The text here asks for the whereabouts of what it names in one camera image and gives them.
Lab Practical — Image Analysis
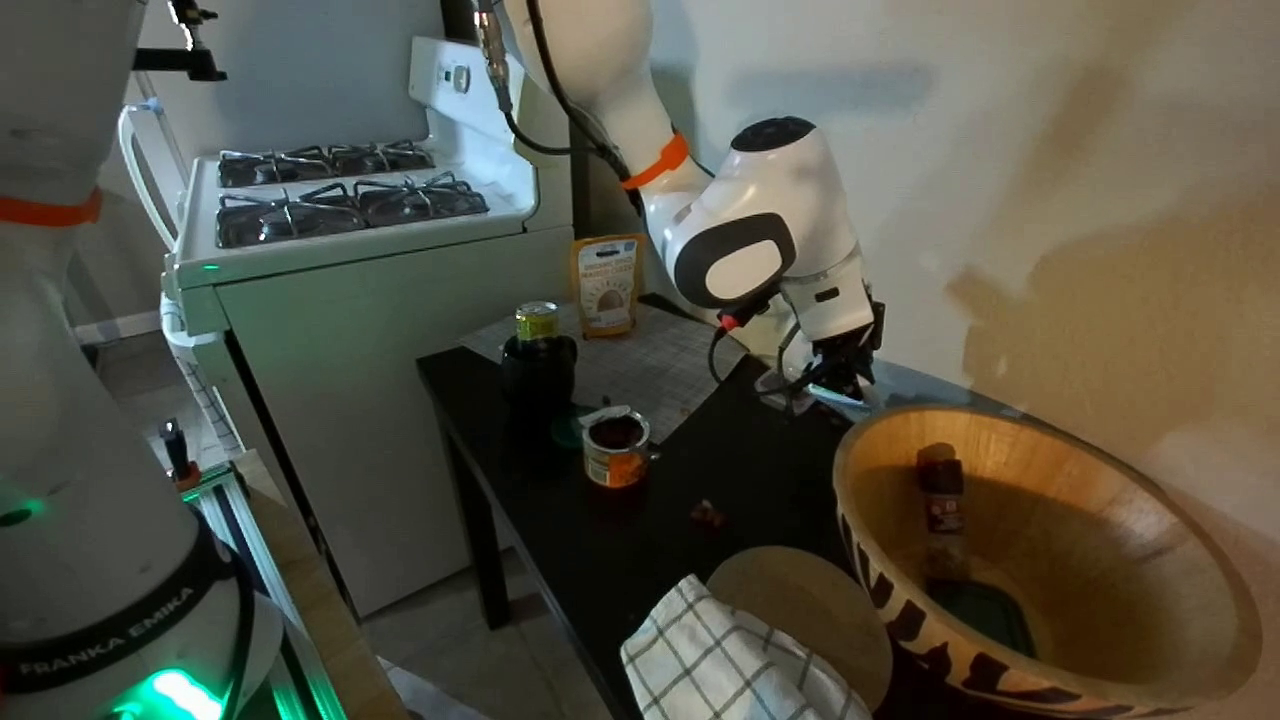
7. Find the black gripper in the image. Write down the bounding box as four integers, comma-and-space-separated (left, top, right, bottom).
768, 301, 887, 402

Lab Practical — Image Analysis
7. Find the small brown objects pile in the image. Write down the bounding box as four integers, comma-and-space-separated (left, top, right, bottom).
686, 491, 733, 534

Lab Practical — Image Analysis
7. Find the spice bottle with dark cap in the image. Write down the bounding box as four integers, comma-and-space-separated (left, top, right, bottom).
911, 440, 971, 579

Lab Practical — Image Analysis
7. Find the grey woven placemat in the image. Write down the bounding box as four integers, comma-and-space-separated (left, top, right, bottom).
457, 301, 754, 448

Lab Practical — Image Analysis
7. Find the round wooden board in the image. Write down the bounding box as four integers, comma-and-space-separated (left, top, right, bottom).
704, 542, 896, 712

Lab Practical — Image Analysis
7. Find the tin cup with brown contents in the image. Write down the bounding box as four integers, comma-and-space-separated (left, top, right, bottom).
579, 405, 656, 491

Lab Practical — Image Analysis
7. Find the orange snack pouch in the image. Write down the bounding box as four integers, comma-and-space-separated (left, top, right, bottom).
569, 234, 650, 340

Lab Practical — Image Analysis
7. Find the green item inside bowl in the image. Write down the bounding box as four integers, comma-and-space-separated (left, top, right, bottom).
926, 571, 1041, 661

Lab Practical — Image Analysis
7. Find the black table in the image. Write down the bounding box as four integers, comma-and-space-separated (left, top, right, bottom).
416, 294, 963, 720

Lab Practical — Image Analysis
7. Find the green yellow can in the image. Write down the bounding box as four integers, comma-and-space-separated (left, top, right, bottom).
512, 295, 565, 350

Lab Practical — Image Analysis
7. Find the white checkered cloth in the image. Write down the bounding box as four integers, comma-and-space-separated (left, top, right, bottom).
617, 571, 878, 720

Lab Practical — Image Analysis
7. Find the large patterned wooden bowl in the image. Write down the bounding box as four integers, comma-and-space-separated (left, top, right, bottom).
827, 405, 1270, 720

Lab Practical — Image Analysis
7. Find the white gas stove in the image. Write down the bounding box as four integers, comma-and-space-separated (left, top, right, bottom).
156, 33, 578, 622

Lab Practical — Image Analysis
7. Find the wooden plank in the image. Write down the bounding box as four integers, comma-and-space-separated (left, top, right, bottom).
244, 451, 405, 720

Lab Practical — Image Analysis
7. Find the red and black tool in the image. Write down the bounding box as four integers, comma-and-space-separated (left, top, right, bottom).
156, 416, 203, 487

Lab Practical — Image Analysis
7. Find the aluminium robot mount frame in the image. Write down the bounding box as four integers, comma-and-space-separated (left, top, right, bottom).
175, 451, 351, 720

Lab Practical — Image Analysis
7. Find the white hose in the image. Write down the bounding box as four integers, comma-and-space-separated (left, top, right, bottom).
118, 95, 183, 251

